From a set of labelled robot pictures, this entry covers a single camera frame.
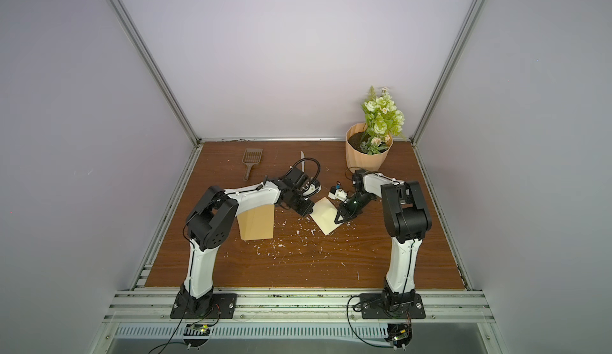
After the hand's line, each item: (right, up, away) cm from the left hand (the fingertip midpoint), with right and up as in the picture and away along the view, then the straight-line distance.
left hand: (315, 209), depth 94 cm
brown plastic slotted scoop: (-31, +22, +20) cm, 43 cm away
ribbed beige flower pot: (+17, +21, +1) cm, 27 cm away
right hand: (+10, -3, -1) cm, 10 cm away
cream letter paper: (+4, -1, -2) cm, 4 cm away
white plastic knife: (-6, +23, +20) cm, 31 cm away
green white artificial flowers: (+26, +35, -7) cm, 44 cm away
